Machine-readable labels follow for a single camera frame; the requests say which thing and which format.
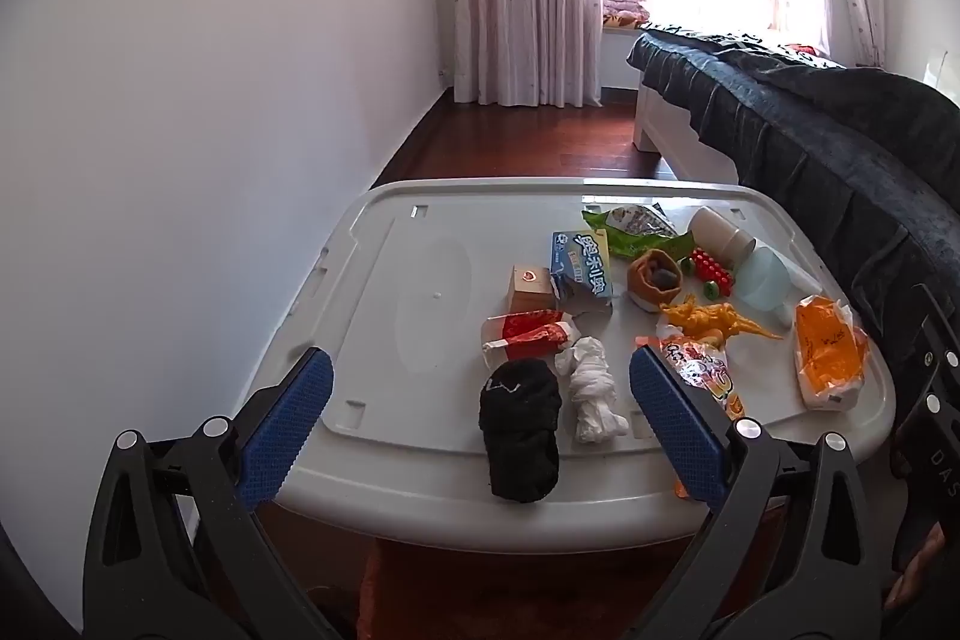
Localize light blue plastic cup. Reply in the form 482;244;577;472
735;244;788;311

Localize black sock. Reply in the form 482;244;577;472
478;360;563;504

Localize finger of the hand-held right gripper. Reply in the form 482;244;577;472
910;282;960;402

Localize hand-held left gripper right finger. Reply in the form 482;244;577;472
622;344;890;640

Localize small brown cardboard box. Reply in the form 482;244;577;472
508;265;560;315

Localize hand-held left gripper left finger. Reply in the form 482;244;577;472
84;346;338;640

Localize person's right hand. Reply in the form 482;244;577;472
883;524;947;615

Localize red and green toy blocks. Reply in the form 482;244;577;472
679;246;736;300

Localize blue cookie box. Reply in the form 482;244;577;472
549;229;614;317

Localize yellow toy dinosaur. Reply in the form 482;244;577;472
660;299;785;348

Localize colourful printed snack wrapper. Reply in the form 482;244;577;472
634;332;747;423

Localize crumpled white tissue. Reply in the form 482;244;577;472
553;336;629;444

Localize white plastic storage lid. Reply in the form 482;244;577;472
253;179;897;545

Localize red and white wrapper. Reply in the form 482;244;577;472
480;308;580;371

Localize green snack bag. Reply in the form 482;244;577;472
583;203;695;262

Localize white bed frame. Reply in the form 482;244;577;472
634;83;743;185

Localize beige paper cup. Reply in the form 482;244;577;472
688;206;755;262

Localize orange snack packet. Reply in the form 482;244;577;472
793;293;871;412

